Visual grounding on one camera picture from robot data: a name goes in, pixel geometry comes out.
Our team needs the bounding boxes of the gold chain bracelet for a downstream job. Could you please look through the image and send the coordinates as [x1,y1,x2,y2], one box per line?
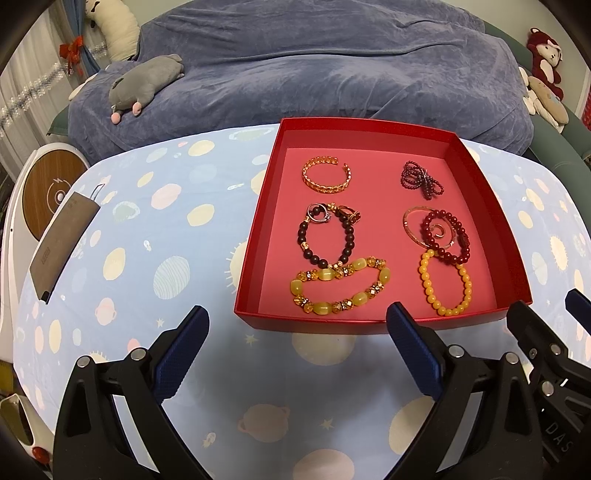
[302,156,354,195]

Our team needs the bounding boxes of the dark green bed frame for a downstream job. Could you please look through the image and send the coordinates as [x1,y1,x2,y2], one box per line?
[480,21,591,171]

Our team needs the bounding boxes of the amber chunky bead bracelet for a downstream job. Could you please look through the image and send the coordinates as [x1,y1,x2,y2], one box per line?
[289,257,392,315]

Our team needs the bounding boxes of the yellow round bead bracelet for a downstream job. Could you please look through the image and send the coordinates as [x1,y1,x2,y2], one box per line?
[418,249,474,317]

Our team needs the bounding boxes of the white curtain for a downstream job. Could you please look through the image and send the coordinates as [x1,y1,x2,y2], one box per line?
[0,46,70,153]

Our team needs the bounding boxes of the blue curtain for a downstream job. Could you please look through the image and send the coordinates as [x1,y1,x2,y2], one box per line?
[69,0,107,79]

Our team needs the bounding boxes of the blue velvet blanket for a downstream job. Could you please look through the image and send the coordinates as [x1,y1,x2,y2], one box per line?
[68,0,536,153]

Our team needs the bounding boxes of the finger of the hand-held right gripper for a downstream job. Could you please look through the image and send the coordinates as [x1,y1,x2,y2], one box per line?
[566,288,591,333]
[508,300,591,398]

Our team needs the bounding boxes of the red plush toy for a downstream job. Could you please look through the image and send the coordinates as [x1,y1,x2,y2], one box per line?
[526,28,565,100]

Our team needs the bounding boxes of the dark bead bracelet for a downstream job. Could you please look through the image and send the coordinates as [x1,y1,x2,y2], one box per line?
[298,205,356,271]

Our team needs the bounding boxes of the gold spiral ring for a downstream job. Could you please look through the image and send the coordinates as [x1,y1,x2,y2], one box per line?
[425,222,455,241]

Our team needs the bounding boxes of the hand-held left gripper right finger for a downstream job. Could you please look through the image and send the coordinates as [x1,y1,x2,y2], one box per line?
[386,301,548,480]

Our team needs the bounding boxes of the red bow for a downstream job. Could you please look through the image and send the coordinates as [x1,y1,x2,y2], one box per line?
[59,37,86,75]

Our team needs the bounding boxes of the cream plush toy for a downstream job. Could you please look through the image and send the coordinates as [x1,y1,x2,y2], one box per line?
[518,67,572,134]

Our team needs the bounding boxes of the white plush toy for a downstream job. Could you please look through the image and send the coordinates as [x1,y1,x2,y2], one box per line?
[84,0,140,63]

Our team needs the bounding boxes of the thin gold bangle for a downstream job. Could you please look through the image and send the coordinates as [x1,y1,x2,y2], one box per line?
[403,205,462,247]

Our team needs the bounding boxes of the red cardboard box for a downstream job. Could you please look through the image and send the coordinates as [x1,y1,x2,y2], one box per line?
[233,117,532,334]

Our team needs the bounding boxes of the grey rectangular pouch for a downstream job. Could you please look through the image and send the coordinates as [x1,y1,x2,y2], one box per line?
[29,185,106,304]

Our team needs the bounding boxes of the dark red beaded necklace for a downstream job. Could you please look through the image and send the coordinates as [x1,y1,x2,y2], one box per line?
[401,160,445,202]

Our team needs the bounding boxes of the white and red object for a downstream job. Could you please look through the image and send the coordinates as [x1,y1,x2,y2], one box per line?
[0,392,51,467]

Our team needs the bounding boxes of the white round device wooden disc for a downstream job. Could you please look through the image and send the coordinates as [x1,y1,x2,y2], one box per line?
[0,141,90,361]

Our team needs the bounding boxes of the spotted light blue tablecloth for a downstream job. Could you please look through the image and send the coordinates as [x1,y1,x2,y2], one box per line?
[11,122,591,480]

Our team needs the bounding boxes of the red bead bracelet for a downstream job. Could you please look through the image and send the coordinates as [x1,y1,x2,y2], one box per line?
[419,209,471,266]

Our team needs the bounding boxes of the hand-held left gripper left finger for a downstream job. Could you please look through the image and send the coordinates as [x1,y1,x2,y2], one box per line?
[53,305,211,480]

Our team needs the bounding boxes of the grey plush toy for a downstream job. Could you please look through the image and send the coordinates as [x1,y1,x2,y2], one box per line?
[108,53,186,124]

